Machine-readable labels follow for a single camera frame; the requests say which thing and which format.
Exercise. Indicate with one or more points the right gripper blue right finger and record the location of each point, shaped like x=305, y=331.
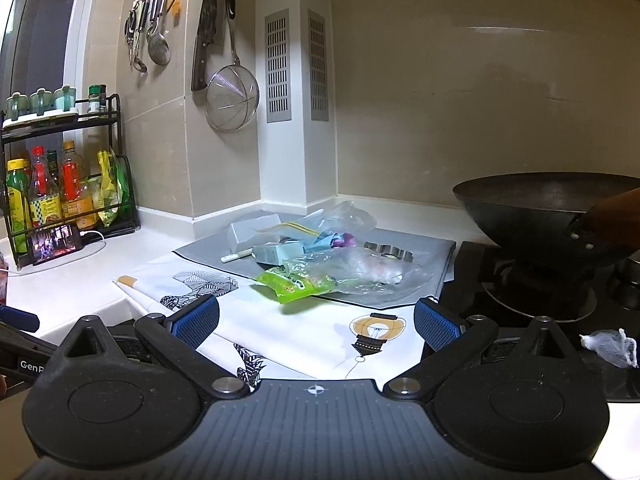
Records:
x=455, y=342

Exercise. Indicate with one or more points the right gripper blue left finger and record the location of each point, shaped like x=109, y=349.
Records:
x=173, y=341

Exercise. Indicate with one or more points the white toothbrush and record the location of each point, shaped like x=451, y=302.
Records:
x=237, y=255

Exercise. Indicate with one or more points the translucent plastic box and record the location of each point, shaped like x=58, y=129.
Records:
x=247, y=233

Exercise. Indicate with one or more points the green snack wrapper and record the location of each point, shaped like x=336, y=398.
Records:
x=292, y=283

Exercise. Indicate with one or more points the clear plastic bag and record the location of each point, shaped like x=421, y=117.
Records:
x=344, y=217

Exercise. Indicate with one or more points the light blue floral box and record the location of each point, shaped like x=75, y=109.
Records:
x=274, y=254

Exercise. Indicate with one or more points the white patterned cloth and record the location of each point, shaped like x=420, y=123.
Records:
x=257, y=338

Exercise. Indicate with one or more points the grey counter mat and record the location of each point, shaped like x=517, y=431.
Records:
x=385, y=269

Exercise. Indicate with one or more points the metal cookie cutter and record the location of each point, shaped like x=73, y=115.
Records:
x=389, y=251

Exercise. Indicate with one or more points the smartphone showing video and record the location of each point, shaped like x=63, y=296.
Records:
x=54, y=242

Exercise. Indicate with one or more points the red cap sauce bottle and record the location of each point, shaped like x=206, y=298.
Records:
x=44, y=198

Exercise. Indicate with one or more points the yellow green snack bag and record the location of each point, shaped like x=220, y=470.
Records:
x=114, y=191

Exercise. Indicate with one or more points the black wok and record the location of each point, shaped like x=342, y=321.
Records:
x=585, y=217

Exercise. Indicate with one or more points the orange cap oil bottle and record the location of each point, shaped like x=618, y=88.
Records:
x=77, y=200

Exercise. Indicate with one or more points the black gas stove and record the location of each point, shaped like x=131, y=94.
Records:
x=488, y=281

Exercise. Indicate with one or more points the crumpled white tissue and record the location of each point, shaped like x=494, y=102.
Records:
x=613, y=346

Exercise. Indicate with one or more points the green label oil bottle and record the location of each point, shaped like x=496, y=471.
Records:
x=17, y=183

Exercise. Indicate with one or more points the teal ceramic jars set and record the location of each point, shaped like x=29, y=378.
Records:
x=41, y=106

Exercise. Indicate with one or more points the green lid spice jar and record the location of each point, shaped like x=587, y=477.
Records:
x=97, y=99

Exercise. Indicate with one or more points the hanging metal ladle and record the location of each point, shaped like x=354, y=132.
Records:
x=158, y=47

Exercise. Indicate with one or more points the hanging cleaver knife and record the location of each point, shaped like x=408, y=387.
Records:
x=205, y=35

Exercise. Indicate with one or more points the hanging utensils bunch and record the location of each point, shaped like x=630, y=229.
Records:
x=134, y=26

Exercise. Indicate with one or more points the wire mesh strainer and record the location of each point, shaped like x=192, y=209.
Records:
x=232, y=94

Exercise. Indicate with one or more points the left wall vent grille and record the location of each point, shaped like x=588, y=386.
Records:
x=277, y=60

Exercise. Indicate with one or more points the wall vent grille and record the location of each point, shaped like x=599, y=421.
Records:
x=318, y=68
x=277, y=60

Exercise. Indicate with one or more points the right wall vent grille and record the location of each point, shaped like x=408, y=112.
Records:
x=318, y=68

